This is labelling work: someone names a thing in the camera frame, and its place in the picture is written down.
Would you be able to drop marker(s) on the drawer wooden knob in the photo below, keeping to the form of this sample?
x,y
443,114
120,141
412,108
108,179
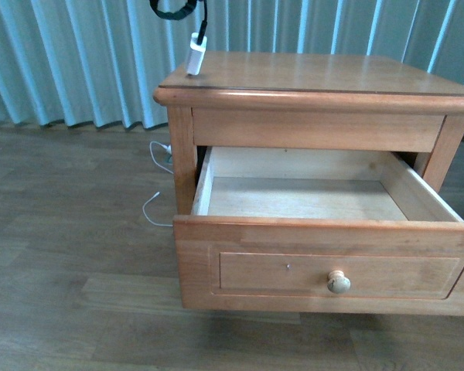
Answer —
x,y
338,282

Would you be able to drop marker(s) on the white plug in floor socket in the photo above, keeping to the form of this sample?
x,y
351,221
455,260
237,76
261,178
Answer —
x,y
168,148

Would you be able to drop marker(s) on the white charger adapter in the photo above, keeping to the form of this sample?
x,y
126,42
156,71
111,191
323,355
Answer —
x,y
196,54

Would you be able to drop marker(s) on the light green curtain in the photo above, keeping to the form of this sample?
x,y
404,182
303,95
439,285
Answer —
x,y
98,61

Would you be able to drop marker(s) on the wooden nightstand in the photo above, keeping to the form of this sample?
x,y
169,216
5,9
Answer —
x,y
310,101

